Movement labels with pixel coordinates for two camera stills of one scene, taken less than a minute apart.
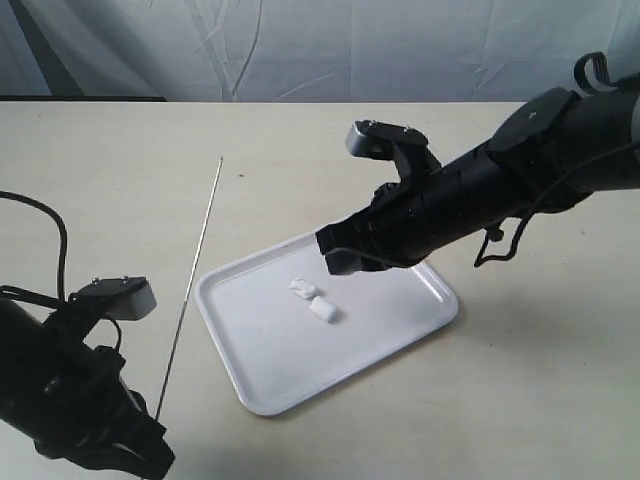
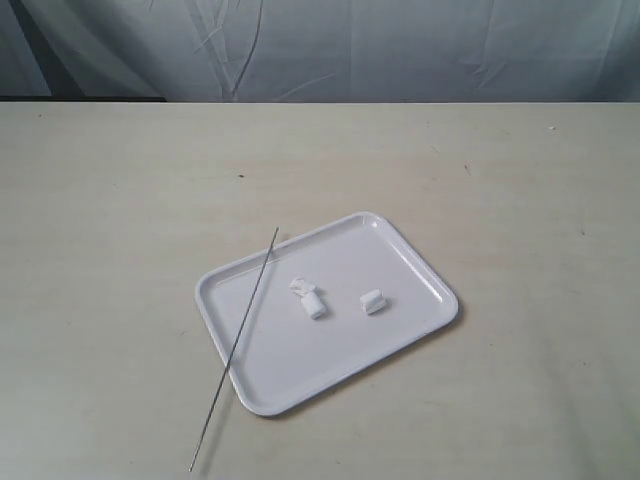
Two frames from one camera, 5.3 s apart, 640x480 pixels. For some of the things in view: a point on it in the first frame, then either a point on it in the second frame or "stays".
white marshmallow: x=324 y=309 → x=312 y=303
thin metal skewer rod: x=188 y=289 → x=232 y=352
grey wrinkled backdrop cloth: x=353 y=51 stays
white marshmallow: x=303 y=288 stays
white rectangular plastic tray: x=286 y=329 stays
